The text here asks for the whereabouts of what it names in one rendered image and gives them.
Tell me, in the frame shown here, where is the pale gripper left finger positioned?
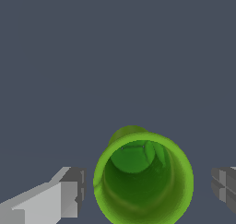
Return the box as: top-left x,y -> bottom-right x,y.
0,166 -> 88,224

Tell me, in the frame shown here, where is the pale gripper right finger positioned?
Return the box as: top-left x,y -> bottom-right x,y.
210,166 -> 236,207

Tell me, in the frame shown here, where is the green cup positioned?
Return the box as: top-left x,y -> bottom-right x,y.
92,124 -> 195,224

